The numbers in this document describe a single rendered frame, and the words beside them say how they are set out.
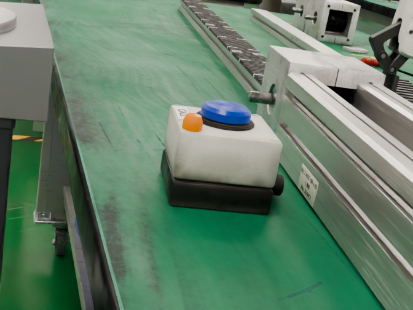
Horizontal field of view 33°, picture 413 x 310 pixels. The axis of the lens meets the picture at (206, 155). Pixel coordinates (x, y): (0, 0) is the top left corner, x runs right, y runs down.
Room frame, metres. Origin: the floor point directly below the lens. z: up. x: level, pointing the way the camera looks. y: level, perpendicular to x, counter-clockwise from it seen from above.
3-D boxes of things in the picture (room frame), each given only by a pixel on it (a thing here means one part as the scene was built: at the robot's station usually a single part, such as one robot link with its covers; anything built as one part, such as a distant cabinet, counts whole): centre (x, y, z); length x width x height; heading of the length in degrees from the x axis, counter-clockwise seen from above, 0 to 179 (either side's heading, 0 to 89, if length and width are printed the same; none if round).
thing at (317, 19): (1.69, -0.23, 0.83); 0.11 x 0.10 x 0.10; 103
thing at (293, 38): (1.38, -0.16, 0.79); 0.96 x 0.04 x 0.03; 11
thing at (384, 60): (0.89, -0.21, 0.84); 0.03 x 0.03 x 0.07; 11
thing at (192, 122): (0.49, 0.01, 0.85); 0.01 x 0.01 x 0.01
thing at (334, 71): (0.71, -0.09, 0.83); 0.12 x 0.09 x 0.10; 101
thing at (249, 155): (0.53, -0.02, 0.81); 0.10 x 0.08 x 0.06; 101
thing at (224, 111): (0.53, -0.01, 0.84); 0.04 x 0.04 x 0.02
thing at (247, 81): (1.34, 0.02, 0.79); 0.96 x 0.04 x 0.03; 11
